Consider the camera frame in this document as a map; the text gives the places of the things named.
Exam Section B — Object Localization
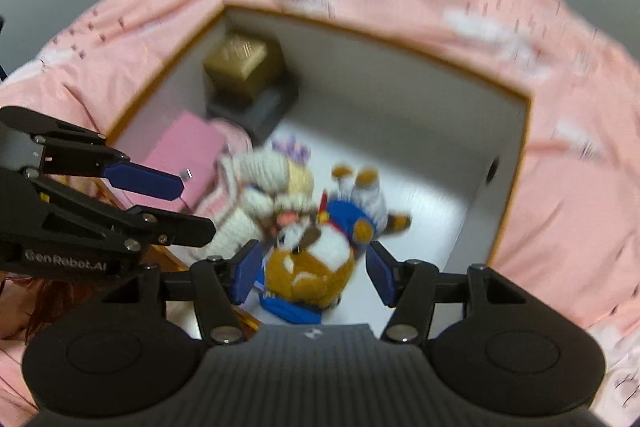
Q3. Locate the pink printed blanket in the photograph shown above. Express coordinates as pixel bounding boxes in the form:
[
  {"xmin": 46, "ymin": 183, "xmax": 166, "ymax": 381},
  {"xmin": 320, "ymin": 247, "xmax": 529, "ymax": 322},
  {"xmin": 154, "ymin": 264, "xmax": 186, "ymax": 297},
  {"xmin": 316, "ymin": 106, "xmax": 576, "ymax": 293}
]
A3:
[{"xmin": 0, "ymin": 0, "xmax": 640, "ymax": 427}]

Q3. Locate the orange cardboard box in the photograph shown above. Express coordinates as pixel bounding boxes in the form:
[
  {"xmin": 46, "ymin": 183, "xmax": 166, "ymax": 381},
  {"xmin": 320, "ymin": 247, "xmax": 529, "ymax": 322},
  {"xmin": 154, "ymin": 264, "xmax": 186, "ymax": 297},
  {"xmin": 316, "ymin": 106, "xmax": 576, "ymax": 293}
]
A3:
[{"xmin": 102, "ymin": 0, "xmax": 535, "ymax": 334}]

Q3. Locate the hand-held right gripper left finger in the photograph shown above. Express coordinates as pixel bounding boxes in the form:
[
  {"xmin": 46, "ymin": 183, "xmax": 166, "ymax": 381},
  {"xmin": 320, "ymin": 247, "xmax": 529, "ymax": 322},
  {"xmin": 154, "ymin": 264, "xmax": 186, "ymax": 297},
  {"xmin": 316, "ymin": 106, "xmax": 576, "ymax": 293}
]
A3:
[{"xmin": 102, "ymin": 239, "xmax": 266, "ymax": 347}]

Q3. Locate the orange and blue plush dog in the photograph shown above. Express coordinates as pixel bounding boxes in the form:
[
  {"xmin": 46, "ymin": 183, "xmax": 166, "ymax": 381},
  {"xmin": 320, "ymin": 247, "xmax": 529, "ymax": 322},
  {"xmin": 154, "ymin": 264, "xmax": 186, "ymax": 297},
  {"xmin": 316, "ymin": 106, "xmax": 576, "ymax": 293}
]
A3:
[{"xmin": 257, "ymin": 162, "xmax": 414, "ymax": 326}]

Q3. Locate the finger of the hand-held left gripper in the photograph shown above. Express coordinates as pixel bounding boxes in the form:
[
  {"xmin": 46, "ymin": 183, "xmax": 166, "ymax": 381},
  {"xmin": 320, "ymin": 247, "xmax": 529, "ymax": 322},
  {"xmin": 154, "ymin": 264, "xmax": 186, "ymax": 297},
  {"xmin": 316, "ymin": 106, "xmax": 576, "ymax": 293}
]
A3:
[
  {"xmin": 34, "ymin": 178, "xmax": 217, "ymax": 256},
  {"xmin": 0, "ymin": 107, "xmax": 185, "ymax": 204}
]

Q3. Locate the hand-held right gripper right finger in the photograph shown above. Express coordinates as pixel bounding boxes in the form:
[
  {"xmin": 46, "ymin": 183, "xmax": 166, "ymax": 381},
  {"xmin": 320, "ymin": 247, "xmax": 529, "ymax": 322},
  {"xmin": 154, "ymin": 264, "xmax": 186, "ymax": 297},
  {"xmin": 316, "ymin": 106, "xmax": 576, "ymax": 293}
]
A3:
[{"xmin": 365, "ymin": 241, "xmax": 546, "ymax": 343}]

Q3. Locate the dark grey box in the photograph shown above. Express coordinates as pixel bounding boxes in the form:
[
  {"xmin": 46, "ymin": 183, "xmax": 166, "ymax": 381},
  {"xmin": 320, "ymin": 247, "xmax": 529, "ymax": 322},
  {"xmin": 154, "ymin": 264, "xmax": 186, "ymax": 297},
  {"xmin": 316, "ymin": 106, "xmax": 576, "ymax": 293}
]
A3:
[{"xmin": 206, "ymin": 74, "xmax": 300, "ymax": 145}]

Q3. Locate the gold box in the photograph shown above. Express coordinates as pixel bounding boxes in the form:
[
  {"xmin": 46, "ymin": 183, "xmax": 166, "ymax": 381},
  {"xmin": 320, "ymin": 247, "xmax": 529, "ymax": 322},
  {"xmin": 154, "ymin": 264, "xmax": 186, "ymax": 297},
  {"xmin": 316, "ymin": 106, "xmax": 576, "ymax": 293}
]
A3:
[{"xmin": 202, "ymin": 33, "xmax": 287, "ymax": 110}]

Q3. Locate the white crochet doll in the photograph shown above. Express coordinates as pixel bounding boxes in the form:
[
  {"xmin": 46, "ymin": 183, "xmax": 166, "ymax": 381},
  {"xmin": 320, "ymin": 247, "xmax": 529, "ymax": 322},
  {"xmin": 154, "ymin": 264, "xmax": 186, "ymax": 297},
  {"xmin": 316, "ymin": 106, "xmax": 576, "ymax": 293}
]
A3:
[{"xmin": 195, "ymin": 127, "xmax": 321, "ymax": 254}]

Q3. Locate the pink box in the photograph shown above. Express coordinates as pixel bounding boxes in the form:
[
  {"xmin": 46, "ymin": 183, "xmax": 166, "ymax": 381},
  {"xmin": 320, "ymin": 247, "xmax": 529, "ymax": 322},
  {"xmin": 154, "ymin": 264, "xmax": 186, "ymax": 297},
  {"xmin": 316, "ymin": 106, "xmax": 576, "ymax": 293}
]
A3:
[{"xmin": 142, "ymin": 111, "xmax": 228, "ymax": 212}]

